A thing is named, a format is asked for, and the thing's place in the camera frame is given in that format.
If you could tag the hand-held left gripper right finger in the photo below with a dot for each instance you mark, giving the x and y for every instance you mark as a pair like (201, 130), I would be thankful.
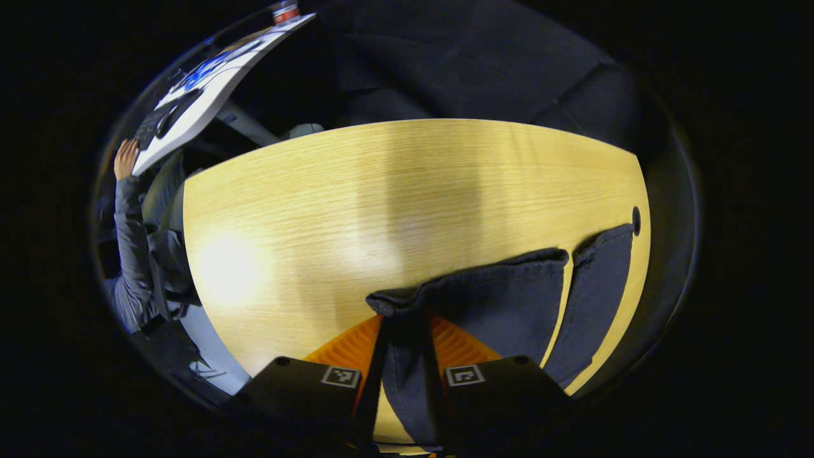
(502, 401)

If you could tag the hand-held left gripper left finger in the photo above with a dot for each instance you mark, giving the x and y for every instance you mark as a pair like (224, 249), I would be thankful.
(374, 394)

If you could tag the dark grey jeans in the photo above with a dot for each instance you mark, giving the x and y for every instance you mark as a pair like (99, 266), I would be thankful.
(509, 299)

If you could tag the black backdrop cloth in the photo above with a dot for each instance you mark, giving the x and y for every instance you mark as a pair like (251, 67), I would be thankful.
(477, 63)

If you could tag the white side desk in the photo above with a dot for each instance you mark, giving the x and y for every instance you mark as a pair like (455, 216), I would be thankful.
(210, 95)

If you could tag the black keyboard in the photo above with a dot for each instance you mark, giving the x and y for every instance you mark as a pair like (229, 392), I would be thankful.
(152, 124)

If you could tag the red can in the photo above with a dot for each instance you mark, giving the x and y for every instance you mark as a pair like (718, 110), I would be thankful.
(286, 11)

